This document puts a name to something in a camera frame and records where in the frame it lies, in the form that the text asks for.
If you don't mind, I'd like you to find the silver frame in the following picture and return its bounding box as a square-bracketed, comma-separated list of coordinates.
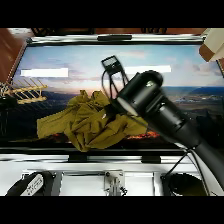
[0, 33, 224, 197]

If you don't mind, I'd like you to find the cardboard box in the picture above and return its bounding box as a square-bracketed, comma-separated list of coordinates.
[198, 28, 224, 63]

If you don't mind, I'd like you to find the mustard yellow shirt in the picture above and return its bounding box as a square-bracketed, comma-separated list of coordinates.
[36, 89, 150, 153]

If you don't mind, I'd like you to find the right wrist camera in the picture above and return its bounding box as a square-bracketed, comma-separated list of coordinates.
[100, 55, 129, 88]

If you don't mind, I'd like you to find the black cable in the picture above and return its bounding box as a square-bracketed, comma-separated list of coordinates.
[163, 149, 198, 181]

